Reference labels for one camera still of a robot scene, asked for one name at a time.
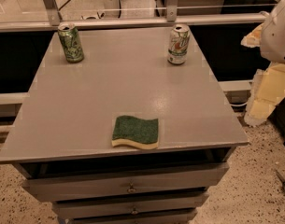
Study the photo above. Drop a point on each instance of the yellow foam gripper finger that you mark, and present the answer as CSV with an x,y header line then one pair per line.
x,y
253,39
267,91

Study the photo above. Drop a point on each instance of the green soda can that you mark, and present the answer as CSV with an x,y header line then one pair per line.
x,y
70,41

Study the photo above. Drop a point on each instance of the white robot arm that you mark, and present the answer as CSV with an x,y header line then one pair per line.
x,y
272,46

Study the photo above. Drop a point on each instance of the white 7up can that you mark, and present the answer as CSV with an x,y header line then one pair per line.
x,y
178,44

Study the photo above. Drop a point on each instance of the top grey drawer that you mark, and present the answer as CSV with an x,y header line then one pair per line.
x,y
121,183

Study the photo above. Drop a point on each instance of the grey drawer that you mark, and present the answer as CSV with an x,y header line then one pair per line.
x,y
130,205
121,183
180,216

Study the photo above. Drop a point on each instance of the green yellow sponge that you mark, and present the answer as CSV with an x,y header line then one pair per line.
x,y
135,132

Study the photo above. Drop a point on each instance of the middle grey drawer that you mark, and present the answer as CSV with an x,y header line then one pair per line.
x,y
130,205

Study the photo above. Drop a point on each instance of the bottom grey drawer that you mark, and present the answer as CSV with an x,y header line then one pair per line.
x,y
180,216

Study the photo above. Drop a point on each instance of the grey drawer cabinet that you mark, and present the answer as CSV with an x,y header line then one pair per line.
x,y
66,122

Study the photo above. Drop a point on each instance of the metal railing frame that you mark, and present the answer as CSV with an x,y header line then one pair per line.
x,y
47,15

